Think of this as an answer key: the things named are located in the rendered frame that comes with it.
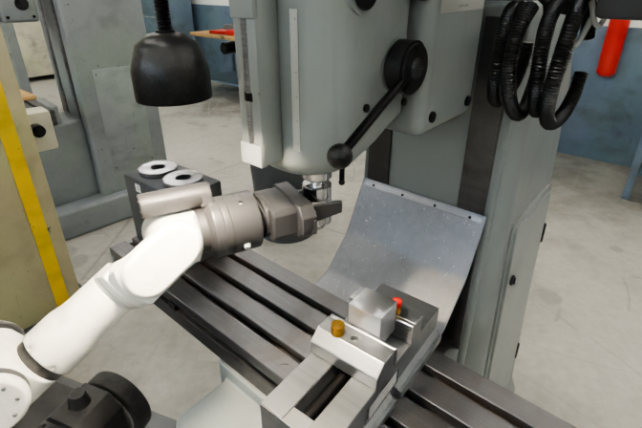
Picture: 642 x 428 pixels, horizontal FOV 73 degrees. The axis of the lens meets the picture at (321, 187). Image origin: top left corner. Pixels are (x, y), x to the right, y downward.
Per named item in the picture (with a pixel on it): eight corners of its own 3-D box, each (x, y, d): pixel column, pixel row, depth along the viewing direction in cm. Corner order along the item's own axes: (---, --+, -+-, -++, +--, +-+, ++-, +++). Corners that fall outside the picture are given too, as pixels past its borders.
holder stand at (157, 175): (188, 269, 101) (176, 193, 93) (137, 239, 113) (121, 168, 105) (227, 246, 110) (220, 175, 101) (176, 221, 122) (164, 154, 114)
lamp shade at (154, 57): (121, 106, 39) (107, 33, 37) (153, 88, 46) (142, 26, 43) (200, 107, 39) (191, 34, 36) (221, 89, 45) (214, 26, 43)
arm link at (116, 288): (213, 246, 57) (133, 324, 54) (199, 232, 65) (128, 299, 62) (179, 212, 55) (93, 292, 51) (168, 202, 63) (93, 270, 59)
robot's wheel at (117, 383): (90, 424, 125) (73, 374, 117) (103, 410, 129) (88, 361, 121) (145, 448, 119) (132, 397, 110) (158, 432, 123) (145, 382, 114)
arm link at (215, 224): (241, 260, 61) (157, 284, 56) (221, 243, 70) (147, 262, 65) (227, 181, 59) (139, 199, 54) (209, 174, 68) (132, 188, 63)
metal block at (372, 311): (378, 349, 69) (380, 319, 66) (347, 331, 72) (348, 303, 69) (395, 330, 72) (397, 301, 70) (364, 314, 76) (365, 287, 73)
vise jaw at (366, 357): (375, 392, 63) (377, 372, 61) (310, 352, 70) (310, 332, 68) (395, 365, 67) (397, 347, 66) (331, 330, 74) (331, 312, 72)
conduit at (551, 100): (546, 146, 61) (585, -15, 52) (440, 124, 71) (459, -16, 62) (578, 118, 74) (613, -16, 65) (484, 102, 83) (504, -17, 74)
